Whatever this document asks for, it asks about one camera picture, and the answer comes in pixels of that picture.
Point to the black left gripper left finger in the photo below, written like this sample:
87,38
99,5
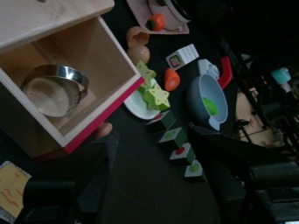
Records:
91,180

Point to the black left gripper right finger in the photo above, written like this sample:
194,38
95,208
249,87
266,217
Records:
224,169

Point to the green sushi roll red centre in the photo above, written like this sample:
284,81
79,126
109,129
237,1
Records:
182,154
162,121

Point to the small brown toy food piece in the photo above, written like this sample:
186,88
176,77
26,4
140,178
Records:
103,130

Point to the yellow toy card with stripes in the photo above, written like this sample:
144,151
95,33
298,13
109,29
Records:
11,189

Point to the bright green toy food piece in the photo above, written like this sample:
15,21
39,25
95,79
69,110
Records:
210,105

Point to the white round plate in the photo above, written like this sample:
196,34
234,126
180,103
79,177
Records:
137,108

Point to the grey-blue toy pan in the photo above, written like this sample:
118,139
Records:
202,87

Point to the shiny metal pot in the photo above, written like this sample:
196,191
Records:
58,93

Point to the orange toy carrot piece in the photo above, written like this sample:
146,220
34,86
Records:
172,79

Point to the white and blue toy piece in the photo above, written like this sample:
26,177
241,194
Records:
208,68

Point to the teal cylinder object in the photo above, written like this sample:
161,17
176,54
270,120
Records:
281,75

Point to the white toy sushi block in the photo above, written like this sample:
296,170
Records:
182,57

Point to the brown toy egg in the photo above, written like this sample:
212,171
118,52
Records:
138,54

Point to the orange toy tomato piece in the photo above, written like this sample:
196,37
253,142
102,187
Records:
157,22

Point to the wooden box with pink edge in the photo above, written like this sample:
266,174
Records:
58,17

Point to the pink toy tray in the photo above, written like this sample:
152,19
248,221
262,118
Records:
141,11

